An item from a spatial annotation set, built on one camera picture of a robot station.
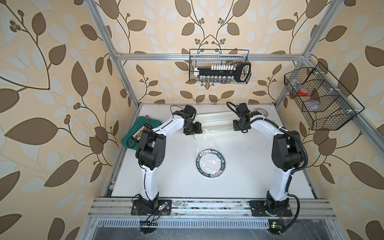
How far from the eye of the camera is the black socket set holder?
826mm

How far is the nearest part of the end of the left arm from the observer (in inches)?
28.8

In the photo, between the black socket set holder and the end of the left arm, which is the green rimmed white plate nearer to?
the end of the left arm

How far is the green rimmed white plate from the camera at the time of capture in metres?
0.86

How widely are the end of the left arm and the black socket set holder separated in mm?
208

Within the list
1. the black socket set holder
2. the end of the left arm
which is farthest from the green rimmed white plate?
the black socket set holder

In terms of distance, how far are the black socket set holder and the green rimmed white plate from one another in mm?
445

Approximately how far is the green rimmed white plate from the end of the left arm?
5.9 inches
